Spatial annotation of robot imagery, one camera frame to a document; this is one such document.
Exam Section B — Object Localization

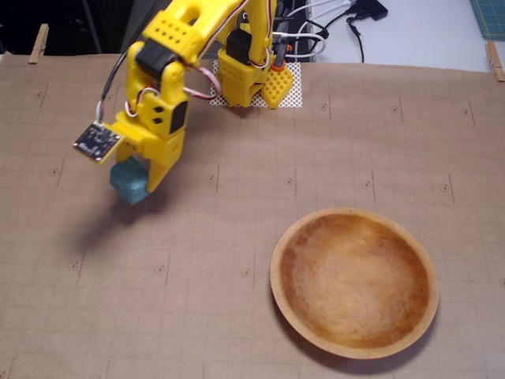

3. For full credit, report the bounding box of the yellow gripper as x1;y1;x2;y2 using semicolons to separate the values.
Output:
114;91;189;193

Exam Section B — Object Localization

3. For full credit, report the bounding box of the blue block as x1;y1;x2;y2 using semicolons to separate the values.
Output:
109;156;152;205

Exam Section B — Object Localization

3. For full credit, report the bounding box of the round wooden bowl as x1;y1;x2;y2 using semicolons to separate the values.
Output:
269;207;440;359

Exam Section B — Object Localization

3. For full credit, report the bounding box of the grid-printed gift wrap paper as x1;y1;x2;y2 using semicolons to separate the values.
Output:
0;51;505;379

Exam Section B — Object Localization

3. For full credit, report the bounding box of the grey metal bar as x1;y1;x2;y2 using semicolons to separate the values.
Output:
80;0;104;53

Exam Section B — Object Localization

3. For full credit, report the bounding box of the wooden clothespin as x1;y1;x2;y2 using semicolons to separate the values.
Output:
484;40;505;83
28;23;50;65

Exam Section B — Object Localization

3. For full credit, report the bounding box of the white mesh mat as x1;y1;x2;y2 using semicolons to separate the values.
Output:
208;58;305;110

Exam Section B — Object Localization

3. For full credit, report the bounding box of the black power adapter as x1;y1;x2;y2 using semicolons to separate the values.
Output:
346;0;390;21

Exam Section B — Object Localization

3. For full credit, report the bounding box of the green cutting mat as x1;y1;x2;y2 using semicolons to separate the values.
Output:
469;0;505;39

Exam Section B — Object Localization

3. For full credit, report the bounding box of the black camera circuit board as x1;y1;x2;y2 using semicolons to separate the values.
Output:
72;121;123;165

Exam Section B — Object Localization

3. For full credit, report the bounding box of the red white servo wire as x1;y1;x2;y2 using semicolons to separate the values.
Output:
183;65;219;102

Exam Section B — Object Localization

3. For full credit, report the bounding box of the black orange cable plug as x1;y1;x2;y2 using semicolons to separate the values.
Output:
271;33;293;73

